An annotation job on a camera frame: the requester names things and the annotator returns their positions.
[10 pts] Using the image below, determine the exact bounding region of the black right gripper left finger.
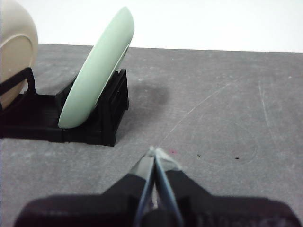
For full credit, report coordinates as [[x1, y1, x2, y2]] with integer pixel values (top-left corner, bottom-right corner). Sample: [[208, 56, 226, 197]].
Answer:
[[14, 146, 156, 227]]

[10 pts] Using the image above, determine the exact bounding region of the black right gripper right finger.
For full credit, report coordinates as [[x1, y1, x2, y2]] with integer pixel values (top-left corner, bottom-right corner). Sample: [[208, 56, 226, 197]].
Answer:
[[155, 148, 299, 227]]

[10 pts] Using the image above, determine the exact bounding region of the black plastic plate rack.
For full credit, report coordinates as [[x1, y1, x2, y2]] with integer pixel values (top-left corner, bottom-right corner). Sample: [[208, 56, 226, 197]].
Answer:
[[0, 67, 130, 147]]

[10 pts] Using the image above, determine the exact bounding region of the pale green plate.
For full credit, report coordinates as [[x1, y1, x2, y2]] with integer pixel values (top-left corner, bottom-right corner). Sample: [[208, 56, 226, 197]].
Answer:
[[58, 6, 135, 129]]

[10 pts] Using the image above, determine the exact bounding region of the cream plate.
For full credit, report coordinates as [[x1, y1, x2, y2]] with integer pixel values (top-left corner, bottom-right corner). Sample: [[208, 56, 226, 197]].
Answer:
[[0, 0, 38, 111]]

